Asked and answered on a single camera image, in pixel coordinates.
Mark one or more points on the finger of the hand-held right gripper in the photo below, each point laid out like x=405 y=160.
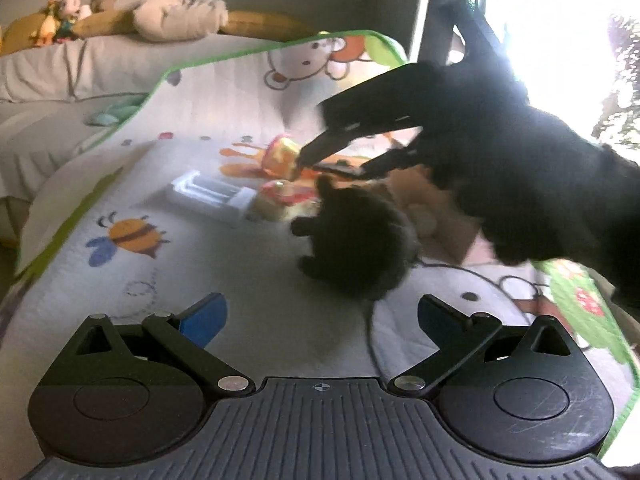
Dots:
x=395 y=160
x=330 y=142

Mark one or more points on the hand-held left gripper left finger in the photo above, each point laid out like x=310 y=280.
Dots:
x=202 y=317

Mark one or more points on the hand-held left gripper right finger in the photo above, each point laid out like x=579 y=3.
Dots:
x=435 y=317

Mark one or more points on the pink cardboard box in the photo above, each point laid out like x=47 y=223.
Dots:
x=445 y=232

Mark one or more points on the black plush toy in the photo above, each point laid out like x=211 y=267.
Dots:
x=355 y=240

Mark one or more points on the white battery charger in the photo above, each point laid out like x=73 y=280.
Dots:
x=210 y=192

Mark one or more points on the person's right forearm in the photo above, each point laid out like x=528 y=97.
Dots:
x=575 y=200

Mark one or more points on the printed cartoon play mat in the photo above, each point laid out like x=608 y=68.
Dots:
x=250 y=270

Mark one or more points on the long yellow pillow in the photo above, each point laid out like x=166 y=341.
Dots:
x=260 y=22

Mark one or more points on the teal cloth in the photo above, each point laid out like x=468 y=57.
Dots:
x=115 y=112

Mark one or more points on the small doll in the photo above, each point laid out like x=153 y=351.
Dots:
x=65 y=5

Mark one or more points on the dark window frame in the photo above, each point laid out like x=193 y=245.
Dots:
x=440 y=10

